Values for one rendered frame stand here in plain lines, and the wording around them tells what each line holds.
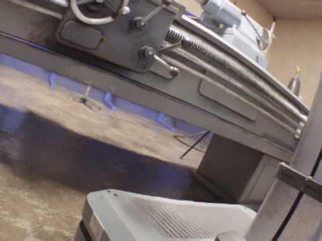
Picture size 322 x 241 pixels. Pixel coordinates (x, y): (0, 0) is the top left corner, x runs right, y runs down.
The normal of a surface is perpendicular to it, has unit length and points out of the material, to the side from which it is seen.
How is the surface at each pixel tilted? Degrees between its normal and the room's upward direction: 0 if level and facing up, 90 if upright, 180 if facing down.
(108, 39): 90
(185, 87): 90
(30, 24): 90
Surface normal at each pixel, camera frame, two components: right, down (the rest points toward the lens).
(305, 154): -0.79, -0.29
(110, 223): -0.29, -0.85
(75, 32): 0.43, 0.26
